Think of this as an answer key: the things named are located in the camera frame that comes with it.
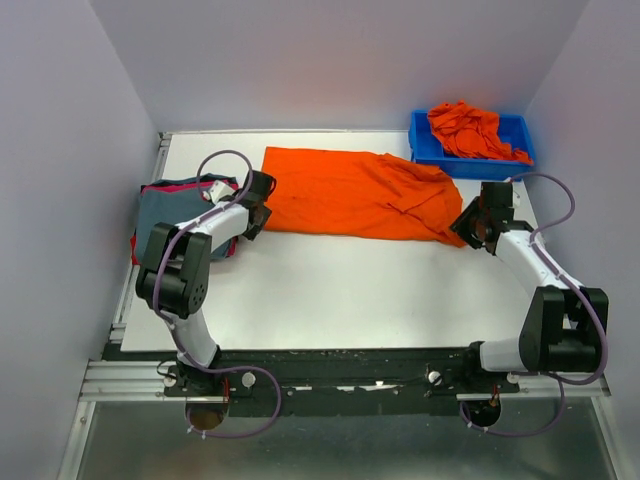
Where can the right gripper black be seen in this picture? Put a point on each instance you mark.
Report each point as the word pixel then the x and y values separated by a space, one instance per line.
pixel 461 223

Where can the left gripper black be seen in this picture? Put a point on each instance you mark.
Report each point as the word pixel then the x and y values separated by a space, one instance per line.
pixel 253 233

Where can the orange t shirt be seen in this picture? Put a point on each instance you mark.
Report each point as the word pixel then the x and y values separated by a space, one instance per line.
pixel 360 194
pixel 470 132

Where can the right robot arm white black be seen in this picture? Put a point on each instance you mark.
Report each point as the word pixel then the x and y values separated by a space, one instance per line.
pixel 564 329

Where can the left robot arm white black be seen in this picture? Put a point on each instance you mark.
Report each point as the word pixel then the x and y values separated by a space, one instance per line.
pixel 173 275

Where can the folded dark teal t shirt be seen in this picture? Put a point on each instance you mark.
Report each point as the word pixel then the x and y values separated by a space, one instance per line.
pixel 204 179

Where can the blue plastic bin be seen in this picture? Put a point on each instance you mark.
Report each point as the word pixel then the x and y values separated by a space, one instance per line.
pixel 426 149

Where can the folded grey-blue t shirt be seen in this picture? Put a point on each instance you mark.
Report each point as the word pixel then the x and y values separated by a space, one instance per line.
pixel 167 208

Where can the crumpled orange t shirt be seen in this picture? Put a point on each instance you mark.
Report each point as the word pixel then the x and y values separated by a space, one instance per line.
pixel 470 132

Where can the folded red t shirt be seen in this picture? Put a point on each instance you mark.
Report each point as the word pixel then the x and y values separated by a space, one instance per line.
pixel 137 250

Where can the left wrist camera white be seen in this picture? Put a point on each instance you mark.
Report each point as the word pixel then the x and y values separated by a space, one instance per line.
pixel 220 191

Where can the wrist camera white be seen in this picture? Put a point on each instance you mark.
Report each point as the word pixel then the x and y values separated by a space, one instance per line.
pixel 516 198
pixel 220 191

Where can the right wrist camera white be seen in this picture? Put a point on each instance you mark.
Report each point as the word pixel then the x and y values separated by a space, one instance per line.
pixel 516 198

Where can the black mounting base rail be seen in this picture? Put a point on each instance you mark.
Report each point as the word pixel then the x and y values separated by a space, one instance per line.
pixel 328 383

